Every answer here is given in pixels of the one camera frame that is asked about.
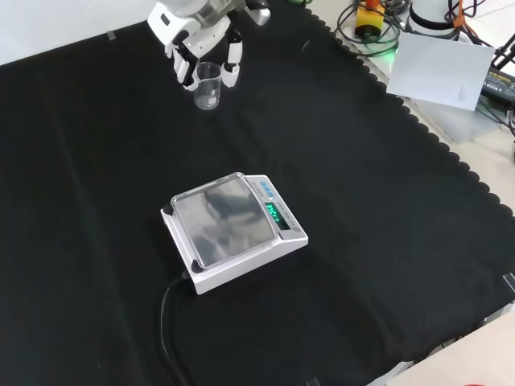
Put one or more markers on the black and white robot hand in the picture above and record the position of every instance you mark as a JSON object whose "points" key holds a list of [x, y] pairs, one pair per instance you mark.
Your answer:
{"points": [[189, 36]]}

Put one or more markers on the small clear glass beaker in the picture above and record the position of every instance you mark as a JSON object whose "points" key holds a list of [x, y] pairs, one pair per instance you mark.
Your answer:
{"points": [[208, 96]]}

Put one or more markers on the clear cloth clip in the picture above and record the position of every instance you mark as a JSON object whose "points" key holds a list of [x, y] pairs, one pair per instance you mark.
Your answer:
{"points": [[510, 281], [314, 382], [111, 35]]}

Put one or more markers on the yellow stop button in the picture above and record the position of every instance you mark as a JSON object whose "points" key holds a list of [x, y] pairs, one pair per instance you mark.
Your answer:
{"points": [[370, 20]]}

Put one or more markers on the white electronic balance steel pan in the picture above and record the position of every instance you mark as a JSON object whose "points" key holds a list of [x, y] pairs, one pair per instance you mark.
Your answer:
{"points": [[225, 229]]}

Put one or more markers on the black bench cloth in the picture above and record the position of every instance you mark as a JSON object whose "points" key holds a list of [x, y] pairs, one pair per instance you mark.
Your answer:
{"points": [[362, 201]]}

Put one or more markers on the pale board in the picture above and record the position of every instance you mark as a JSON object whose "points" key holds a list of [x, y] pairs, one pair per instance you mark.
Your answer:
{"points": [[438, 68]]}

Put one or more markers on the black power adapter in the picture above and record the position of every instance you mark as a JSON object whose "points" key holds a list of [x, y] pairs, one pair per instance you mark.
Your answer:
{"points": [[501, 82]]}

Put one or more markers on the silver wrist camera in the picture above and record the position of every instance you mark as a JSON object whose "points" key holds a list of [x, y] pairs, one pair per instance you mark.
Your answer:
{"points": [[259, 14]]}

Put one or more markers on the grey base plate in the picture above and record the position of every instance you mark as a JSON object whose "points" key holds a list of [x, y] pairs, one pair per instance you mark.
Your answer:
{"points": [[462, 124]]}

